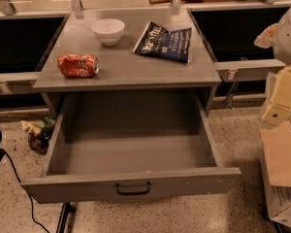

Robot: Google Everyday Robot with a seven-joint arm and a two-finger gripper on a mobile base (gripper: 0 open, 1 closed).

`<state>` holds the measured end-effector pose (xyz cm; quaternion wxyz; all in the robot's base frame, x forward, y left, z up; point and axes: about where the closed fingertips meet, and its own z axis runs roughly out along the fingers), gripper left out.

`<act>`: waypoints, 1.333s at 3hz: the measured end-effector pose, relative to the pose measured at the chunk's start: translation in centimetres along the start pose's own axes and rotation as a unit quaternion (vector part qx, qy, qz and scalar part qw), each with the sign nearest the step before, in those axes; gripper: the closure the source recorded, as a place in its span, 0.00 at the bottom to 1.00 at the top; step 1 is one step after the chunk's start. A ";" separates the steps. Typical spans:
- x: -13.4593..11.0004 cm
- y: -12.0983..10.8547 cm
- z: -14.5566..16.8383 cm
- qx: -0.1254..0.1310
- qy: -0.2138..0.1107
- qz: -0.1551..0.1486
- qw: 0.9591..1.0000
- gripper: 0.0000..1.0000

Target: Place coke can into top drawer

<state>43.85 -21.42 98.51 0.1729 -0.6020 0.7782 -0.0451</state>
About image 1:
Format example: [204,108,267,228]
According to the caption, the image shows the crumpled snack bags on floor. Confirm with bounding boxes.
[20,116,56,154]

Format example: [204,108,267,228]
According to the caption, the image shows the black cable on floor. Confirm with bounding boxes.
[1,149,51,233]

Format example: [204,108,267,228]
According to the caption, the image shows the black drawer handle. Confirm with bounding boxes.
[115,183,151,196]

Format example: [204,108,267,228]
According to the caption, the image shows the white ceramic bowl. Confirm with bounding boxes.
[91,18,125,46]

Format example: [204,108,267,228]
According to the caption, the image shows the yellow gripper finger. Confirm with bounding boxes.
[261,66,291,126]
[254,23,277,49]

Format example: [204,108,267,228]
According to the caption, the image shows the black stand leg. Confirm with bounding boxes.
[56,203,75,233]

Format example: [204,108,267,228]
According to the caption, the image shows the dark blue chip bag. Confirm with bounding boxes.
[133,21,192,63]

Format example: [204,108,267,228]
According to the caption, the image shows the brown wooden stick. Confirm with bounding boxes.
[148,0,185,5]

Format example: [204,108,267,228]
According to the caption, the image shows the cardboard box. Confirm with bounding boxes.
[260,120,291,228]

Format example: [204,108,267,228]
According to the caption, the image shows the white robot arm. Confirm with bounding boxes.
[254,7,291,125]

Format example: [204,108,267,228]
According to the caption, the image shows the open grey top drawer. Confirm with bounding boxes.
[21,90,241,203]

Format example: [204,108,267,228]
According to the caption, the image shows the grey cabinet with top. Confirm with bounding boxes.
[34,8,220,110]

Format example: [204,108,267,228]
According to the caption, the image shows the crushed red coke can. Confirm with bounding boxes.
[57,54,99,78]

